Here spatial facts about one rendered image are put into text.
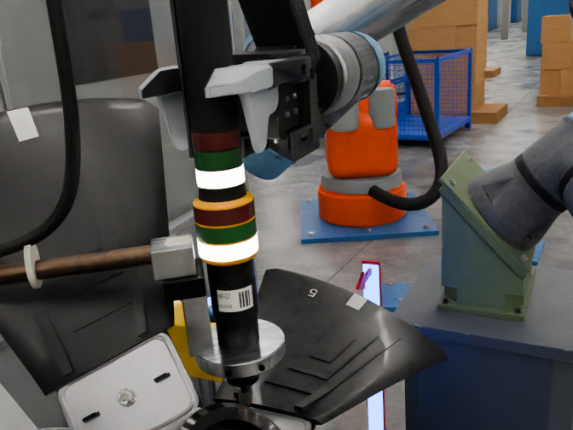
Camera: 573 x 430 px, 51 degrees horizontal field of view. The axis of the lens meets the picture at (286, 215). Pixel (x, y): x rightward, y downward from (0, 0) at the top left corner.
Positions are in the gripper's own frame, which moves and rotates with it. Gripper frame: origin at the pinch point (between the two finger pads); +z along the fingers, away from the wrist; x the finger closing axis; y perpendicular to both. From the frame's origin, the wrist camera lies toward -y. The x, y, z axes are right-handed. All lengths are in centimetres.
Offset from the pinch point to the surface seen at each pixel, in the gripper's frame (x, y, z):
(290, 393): -1.8, 28.0, -8.5
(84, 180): 13.1, 8.2, -3.8
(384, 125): 88, 68, -365
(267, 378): 1.0, 27.8, -9.6
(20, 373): 70, 58, -37
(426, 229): 59, 140, -363
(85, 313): 9.4, 16.6, 2.3
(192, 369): 27, 47, -34
